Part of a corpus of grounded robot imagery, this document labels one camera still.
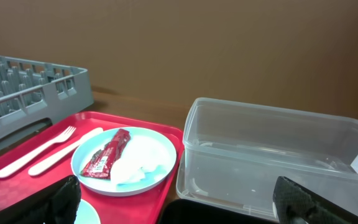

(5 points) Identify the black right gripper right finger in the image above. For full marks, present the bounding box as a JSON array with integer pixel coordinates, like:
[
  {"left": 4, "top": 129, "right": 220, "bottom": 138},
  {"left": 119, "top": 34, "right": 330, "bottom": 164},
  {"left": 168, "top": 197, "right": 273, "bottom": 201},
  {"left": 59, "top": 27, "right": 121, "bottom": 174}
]
[{"left": 273, "top": 176, "right": 358, "bottom": 224}]

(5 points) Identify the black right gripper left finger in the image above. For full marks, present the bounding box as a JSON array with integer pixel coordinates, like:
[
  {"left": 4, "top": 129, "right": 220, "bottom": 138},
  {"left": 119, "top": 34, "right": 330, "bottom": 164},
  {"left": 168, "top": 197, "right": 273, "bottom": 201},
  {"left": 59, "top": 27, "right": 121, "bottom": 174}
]
[{"left": 0, "top": 175, "right": 81, "bottom": 224}]

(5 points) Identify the light blue bowl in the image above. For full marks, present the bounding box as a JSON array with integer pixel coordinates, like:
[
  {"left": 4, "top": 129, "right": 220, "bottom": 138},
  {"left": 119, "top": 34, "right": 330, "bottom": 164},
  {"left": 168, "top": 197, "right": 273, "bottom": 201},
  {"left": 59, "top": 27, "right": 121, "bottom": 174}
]
[{"left": 74, "top": 199, "right": 101, "bottom": 224}]

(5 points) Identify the cream plastic spoon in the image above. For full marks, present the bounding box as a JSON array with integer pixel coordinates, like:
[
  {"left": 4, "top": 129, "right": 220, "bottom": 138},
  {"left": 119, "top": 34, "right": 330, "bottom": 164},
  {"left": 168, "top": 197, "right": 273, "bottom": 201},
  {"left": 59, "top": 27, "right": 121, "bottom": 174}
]
[{"left": 28, "top": 128, "right": 104, "bottom": 177}]

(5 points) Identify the red ketchup packet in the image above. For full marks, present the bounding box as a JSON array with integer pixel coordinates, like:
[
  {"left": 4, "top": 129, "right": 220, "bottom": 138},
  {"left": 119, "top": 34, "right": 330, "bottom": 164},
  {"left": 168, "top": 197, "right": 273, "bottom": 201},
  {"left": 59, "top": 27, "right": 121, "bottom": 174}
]
[{"left": 80, "top": 129, "right": 131, "bottom": 179}]

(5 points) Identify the white plastic fork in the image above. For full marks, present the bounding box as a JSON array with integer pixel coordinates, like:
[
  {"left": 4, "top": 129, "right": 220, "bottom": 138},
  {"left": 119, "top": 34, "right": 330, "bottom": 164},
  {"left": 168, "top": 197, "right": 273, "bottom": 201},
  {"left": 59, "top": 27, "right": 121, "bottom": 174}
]
[{"left": 0, "top": 126, "right": 76, "bottom": 179}]

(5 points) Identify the white napkin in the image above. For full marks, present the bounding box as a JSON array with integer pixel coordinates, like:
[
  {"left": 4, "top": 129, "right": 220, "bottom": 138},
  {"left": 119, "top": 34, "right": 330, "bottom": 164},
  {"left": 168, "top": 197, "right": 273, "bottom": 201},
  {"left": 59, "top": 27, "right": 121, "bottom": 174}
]
[{"left": 110, "top": 136, "right": 176, "bottom": 185}]

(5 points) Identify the grey dishwasher rack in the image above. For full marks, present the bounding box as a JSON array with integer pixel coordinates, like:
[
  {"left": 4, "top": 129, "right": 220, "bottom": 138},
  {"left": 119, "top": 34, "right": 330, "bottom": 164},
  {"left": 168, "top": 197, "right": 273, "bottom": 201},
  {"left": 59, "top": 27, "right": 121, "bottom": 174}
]
[{"left": 0, "top": 55, "right": 94, "bottom": 150}]

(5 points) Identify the black waste tray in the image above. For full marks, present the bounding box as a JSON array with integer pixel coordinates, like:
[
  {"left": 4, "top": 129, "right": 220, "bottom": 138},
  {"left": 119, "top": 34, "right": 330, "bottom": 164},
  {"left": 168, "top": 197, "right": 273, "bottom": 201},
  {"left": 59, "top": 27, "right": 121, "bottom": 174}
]
[{"left": 157, "top": 199, "right": 275, "bottom": 224}]

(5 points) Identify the light blue plate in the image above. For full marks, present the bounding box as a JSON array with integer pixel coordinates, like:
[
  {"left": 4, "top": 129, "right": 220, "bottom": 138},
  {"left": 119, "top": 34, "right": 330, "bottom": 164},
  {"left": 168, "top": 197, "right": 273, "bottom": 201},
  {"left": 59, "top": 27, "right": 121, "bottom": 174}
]
[{"left": 71, "top": 127, "right": 177, "bottom": 197}]

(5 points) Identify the red plastic tray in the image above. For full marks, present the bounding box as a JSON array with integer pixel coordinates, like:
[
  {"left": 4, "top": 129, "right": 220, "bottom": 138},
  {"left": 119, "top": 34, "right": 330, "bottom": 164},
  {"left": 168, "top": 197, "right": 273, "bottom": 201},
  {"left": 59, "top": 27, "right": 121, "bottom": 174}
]
[{"left": 0, "top": 111, "right": 184, "bottom": 223}]

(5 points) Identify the clear plastic bin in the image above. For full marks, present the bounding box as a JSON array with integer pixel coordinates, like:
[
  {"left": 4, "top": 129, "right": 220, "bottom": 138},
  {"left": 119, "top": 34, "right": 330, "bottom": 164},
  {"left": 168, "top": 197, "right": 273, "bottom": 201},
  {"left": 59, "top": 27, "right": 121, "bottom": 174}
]
[{"left": 177, "top": 98, "right": 358, "bottom": 221}]

